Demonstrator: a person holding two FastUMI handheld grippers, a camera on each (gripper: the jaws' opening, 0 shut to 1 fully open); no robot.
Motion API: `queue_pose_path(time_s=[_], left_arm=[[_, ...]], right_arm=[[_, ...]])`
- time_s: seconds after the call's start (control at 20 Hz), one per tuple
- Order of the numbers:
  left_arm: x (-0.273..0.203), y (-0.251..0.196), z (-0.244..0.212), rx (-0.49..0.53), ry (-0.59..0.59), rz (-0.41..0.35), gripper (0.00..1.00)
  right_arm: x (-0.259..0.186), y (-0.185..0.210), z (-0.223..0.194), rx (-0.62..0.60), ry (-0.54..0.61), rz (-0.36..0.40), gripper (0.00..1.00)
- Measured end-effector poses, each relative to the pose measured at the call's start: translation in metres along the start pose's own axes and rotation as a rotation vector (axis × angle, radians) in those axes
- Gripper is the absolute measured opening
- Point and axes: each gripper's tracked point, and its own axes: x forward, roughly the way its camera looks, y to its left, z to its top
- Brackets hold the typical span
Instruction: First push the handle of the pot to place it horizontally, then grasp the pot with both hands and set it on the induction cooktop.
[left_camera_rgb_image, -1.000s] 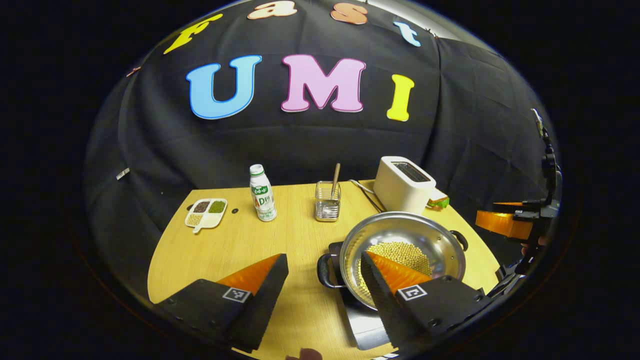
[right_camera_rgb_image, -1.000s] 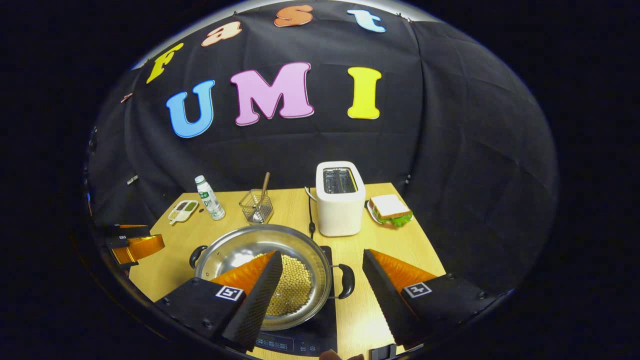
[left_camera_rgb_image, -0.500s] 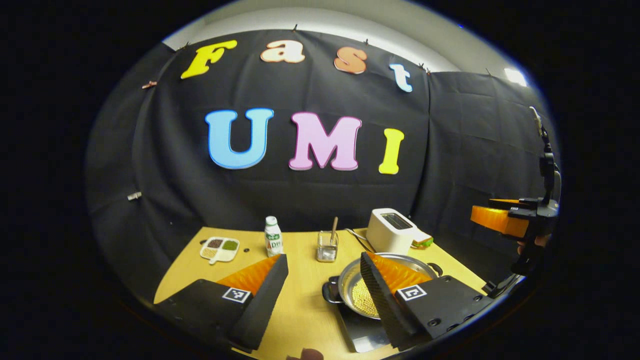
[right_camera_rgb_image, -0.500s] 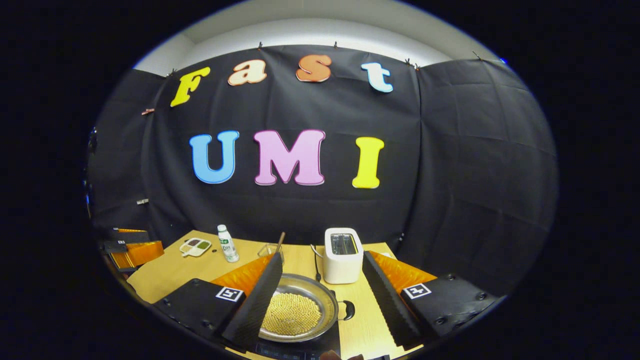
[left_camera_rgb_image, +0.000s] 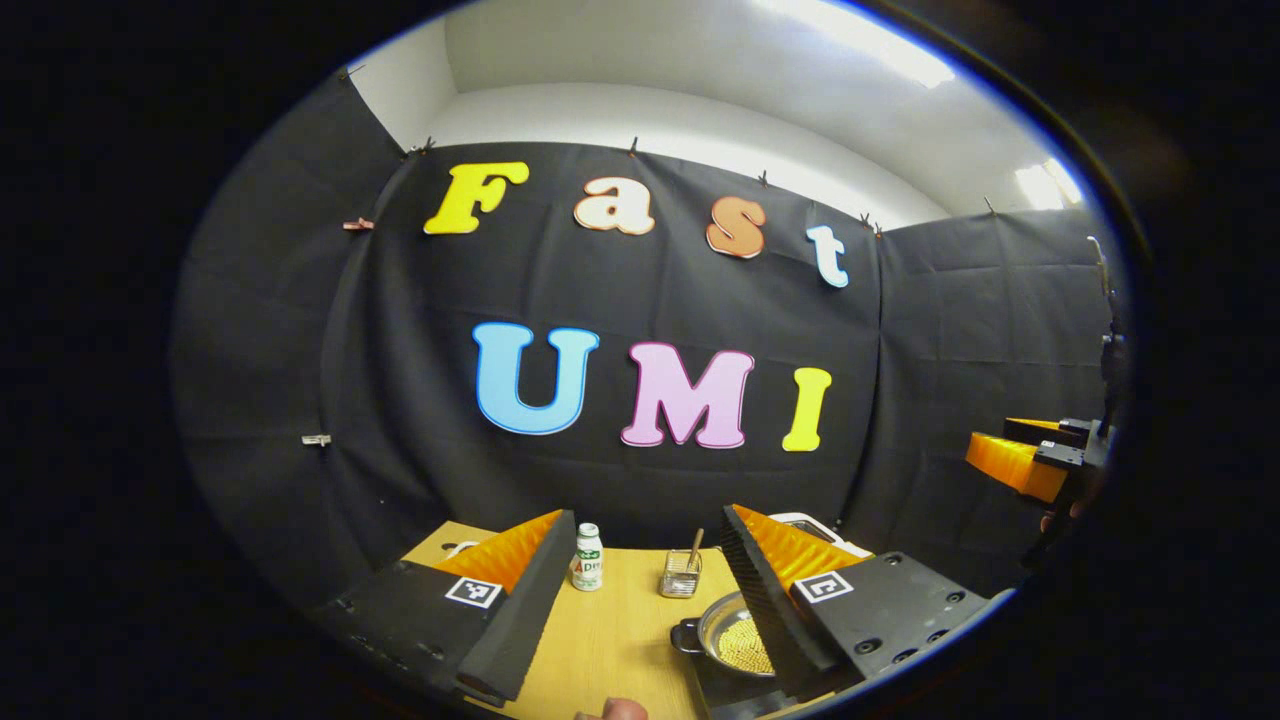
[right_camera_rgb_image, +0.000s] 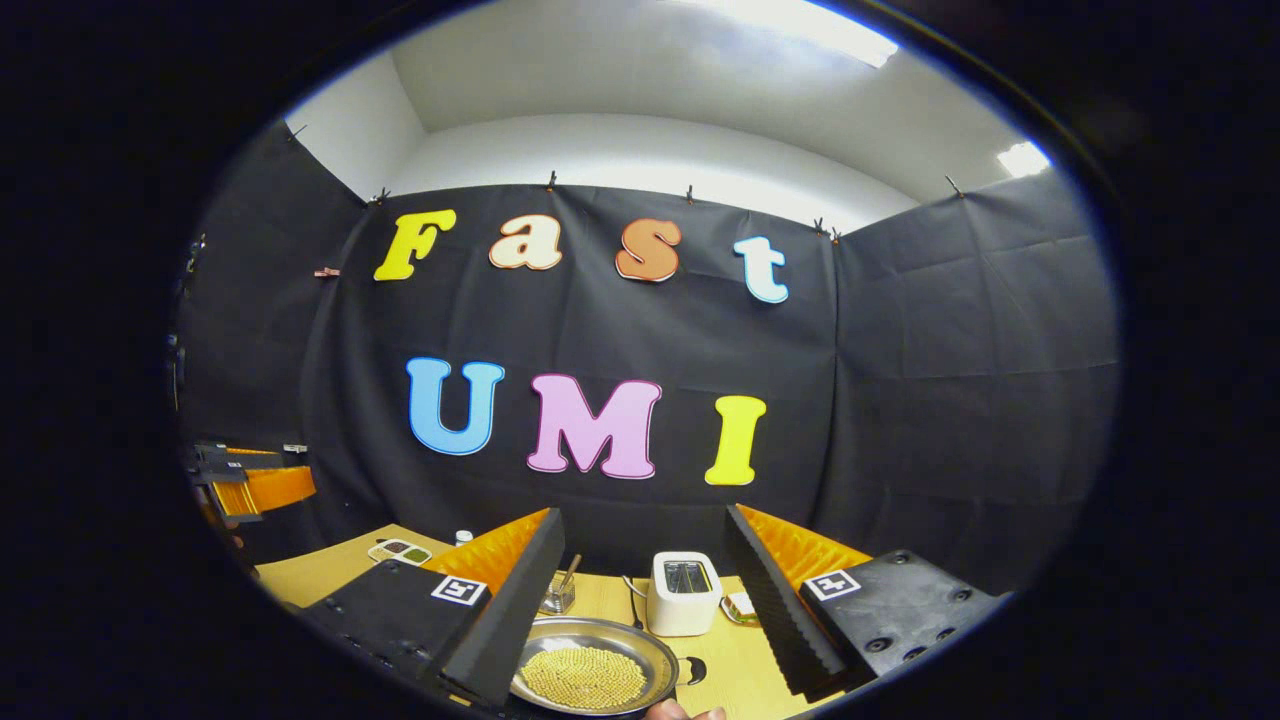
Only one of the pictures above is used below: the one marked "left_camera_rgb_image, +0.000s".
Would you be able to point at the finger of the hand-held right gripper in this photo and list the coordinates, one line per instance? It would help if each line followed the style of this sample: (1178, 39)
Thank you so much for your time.
(1040, 430)
(1015, 465)

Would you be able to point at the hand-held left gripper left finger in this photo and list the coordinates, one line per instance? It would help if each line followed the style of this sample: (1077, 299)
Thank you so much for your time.
(525, 610)

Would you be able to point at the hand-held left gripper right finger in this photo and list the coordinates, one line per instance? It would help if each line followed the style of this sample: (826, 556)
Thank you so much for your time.
(770, 610)

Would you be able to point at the black induction cooktop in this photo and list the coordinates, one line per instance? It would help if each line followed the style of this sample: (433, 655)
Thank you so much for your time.
(730, 695)

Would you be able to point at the heap of yellow soybeans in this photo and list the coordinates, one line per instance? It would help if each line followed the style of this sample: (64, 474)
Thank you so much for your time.
(745, 645)

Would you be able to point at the white drink bottle green label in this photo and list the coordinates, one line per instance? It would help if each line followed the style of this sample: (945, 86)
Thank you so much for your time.
(587, 565)

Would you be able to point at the divided dish of beans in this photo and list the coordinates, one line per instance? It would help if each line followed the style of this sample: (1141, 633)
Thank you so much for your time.
(458, 548)

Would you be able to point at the white toaster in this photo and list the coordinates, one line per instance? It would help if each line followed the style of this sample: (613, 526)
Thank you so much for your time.
(805, 518)

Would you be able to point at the black backdrop cloth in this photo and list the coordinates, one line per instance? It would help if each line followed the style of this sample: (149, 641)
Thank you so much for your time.
(950, 350)

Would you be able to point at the small ceiling light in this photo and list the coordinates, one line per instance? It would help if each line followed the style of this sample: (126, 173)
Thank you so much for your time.
(1045, 185)

